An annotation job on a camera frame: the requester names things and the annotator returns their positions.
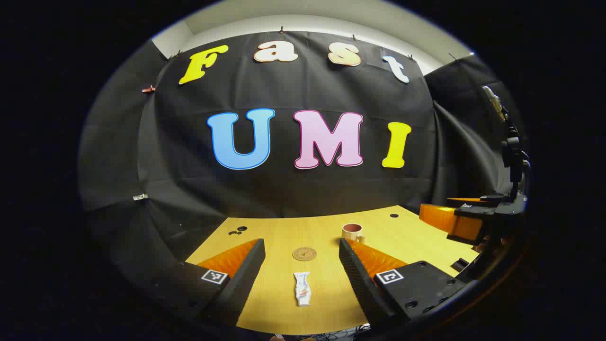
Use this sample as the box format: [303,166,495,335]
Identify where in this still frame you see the white toothpaste tube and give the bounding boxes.
[293,271,312,307]

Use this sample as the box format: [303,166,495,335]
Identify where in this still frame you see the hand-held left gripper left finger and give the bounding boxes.
[142,238,267,332]

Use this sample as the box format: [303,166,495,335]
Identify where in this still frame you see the beige cup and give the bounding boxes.
[341,223,366,244]

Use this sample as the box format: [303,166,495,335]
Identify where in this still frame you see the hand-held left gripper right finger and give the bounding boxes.
[338,238,474,334]

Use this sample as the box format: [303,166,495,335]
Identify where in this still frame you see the black backdrop cloth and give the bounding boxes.
[78,31,526,280]

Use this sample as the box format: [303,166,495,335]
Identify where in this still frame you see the wooden desktop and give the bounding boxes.
[186,205,480,336]

